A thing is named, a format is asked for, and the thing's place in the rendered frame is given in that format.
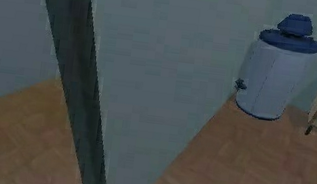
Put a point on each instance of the pale blue bin, blue lid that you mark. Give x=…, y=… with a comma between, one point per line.
x=272, y=80

